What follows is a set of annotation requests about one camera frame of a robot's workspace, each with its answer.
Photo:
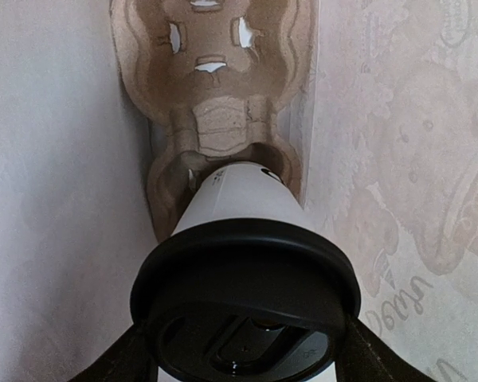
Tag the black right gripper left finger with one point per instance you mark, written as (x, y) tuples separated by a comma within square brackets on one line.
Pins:
[(126, 360)]

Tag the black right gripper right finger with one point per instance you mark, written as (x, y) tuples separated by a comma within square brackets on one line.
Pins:
[(364, 357)]

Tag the black cup lid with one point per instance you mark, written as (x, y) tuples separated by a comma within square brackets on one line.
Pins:
[(245, 300)]

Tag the white printed paper bag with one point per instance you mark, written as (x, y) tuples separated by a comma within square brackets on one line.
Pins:
[(388, 130)]

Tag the brown pulp cup carrier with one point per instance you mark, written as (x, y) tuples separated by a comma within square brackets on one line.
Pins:
[(214, 75)]

